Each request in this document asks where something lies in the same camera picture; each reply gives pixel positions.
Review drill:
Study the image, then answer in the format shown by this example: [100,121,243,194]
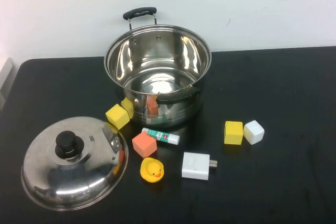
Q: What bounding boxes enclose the steel lid with black knob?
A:
[20,116,130,212]

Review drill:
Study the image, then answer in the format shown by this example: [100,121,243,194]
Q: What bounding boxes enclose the white green glue stick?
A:
[141,127,181,145]

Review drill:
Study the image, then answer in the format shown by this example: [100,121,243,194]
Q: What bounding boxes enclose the orange foam cube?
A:
[131,131,158,159]

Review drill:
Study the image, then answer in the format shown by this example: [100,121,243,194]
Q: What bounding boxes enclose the yellow foam cube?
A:
[105,103,131,131]
[224,120,244,146]

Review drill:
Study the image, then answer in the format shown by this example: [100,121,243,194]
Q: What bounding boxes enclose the white power adapter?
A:
[181,151,218,181]

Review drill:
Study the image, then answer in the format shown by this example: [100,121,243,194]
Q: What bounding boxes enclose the yellow rubber duck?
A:
[140,157,165,184]

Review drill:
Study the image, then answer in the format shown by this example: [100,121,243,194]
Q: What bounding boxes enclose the white foam cube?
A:
[243,120,265,145]

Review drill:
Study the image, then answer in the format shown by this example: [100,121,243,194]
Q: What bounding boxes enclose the stainless steel pot black handles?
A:
[103,7,212,131]

